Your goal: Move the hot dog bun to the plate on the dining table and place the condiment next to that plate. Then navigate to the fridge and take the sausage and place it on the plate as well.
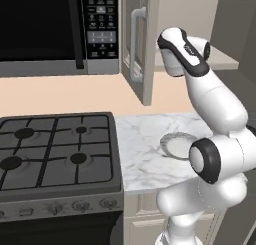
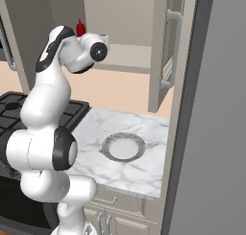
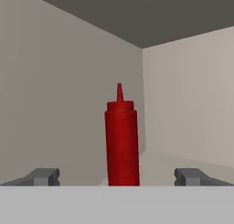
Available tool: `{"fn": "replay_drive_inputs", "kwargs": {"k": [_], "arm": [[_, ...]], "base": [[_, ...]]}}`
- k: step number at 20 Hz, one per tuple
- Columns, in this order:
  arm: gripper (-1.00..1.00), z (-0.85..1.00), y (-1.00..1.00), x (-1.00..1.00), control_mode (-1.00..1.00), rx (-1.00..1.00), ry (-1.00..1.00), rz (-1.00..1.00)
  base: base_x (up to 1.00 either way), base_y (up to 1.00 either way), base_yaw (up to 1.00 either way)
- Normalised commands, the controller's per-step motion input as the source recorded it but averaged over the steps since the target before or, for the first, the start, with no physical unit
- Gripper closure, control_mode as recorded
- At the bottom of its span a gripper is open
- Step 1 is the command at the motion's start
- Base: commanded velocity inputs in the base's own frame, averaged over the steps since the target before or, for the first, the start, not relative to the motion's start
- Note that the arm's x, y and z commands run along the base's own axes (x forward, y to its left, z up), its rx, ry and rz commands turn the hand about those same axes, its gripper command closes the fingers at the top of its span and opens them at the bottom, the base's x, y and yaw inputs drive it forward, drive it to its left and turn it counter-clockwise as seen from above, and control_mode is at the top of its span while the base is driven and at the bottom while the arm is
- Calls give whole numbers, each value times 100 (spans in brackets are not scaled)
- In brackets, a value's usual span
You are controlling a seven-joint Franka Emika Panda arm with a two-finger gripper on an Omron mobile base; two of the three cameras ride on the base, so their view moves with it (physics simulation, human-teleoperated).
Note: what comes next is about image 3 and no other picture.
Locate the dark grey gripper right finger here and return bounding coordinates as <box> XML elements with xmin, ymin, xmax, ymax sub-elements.
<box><xmin>174</xmin><ymin>167</ymin><xmax>234</xmax><ymax>187</ymax></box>

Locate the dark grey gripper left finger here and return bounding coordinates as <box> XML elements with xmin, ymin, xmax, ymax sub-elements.
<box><xmin>0</xmin><ymin>167</ymin><xmax>60</xmax><ymax>187</ymax></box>

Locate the red condiment squeeze bottle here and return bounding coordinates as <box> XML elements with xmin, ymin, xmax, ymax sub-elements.
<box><xmin>104</xmin><ymin>82</ymin><xmax>141</xmax><ymax>187</ymax></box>

